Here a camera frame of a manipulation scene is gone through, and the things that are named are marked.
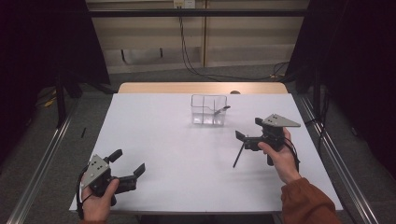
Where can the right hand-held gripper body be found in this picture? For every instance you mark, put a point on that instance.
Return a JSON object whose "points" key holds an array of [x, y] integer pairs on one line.
{"points": [[275, 133]]}

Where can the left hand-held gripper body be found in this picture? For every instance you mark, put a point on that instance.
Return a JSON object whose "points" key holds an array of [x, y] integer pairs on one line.
{"points": [[98, 174]]}

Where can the thin black eyeliner brush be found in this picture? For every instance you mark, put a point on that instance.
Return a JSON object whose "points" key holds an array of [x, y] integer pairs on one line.
{"points": [[238, 157]]}

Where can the black makeup brush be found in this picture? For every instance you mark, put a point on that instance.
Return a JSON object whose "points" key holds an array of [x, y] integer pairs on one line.
{"points": [[224, 108]]}

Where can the clear plastic organizer box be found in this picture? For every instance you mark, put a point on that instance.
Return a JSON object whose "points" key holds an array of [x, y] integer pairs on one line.
{"points": [[202, 118]]}

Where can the person's right hand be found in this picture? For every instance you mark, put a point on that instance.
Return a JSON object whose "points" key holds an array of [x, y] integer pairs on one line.
{"points": [[286, 161]]}

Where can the person's left hand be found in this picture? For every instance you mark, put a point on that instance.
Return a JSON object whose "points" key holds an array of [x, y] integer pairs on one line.
{"points": [[96, 207]]}

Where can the white table sheet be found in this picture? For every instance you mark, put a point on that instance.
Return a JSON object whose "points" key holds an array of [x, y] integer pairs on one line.
{"points": [[186, 174]]}

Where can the black metal stand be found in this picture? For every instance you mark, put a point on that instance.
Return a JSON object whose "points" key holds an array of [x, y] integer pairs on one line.
{"points": [[60, 102], [317, 93]]}

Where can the black curtain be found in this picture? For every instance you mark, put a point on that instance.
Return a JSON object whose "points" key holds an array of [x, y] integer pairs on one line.
{"points": [[358, 62], [37, 46]]}

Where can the aluminium rail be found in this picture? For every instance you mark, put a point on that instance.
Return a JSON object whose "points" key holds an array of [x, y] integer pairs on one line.
{"points": [[342, 161], [40, 168]]}

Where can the black horizontal frame bar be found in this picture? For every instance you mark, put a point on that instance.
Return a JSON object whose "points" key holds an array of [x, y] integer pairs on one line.
{"points": [[199, 13]]}

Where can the white wall socket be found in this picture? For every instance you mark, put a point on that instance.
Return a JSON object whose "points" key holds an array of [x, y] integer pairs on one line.
{"points": [[184, 3]]}

